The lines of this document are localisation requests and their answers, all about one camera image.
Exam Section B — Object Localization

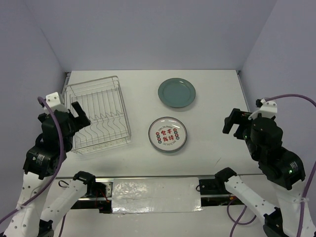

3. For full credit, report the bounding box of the teal green plate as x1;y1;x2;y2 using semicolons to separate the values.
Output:
158;78;196;109

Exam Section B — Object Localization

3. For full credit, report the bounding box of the white plate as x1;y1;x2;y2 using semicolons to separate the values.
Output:
148;117;188;150
153;146;183;154

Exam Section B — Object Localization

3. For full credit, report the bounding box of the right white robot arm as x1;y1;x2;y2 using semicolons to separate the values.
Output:
214;109;316;237

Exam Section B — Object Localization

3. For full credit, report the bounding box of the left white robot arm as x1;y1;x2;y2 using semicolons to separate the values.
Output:
1;97;97;237

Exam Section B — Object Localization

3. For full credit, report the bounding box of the silver foil sheet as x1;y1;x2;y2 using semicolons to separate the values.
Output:
111;177;202;214

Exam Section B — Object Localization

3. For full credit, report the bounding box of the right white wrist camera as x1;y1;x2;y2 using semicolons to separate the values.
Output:
248;98;277;120

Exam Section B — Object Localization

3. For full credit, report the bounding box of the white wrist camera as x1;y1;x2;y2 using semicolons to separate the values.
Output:
38;92;69;114
248;98;277;120

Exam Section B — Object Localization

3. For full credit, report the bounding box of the wire dish rack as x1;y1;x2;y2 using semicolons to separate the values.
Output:
63;76;131;154

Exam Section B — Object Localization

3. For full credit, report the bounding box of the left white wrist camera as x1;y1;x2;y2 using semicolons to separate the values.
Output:
38;92;69;114

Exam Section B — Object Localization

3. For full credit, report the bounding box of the metal base rail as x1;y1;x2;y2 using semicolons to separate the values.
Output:
55;174;265;213

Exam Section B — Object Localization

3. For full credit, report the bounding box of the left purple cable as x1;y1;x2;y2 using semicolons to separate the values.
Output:
0;97;69;237

